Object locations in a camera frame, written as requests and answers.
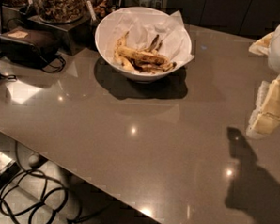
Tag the glass jar of nuts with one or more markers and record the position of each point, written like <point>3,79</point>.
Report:
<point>59,11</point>

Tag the black device with label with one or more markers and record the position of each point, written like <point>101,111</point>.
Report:
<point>33,49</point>

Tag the snack container behind bowl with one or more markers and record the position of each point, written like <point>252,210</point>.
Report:
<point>98,9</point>

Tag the yellow brown banana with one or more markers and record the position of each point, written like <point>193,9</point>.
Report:
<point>141,55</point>

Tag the white paper liner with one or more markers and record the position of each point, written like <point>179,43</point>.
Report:
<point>142,25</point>

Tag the dark metal stand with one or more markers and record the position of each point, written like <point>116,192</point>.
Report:
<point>73,37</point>

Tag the banana peel pile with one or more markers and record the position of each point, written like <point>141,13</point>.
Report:
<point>130,64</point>

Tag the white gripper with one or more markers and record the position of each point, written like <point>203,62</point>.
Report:
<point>265,117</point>

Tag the white ceramic bowl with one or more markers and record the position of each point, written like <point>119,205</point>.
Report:
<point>140,76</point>

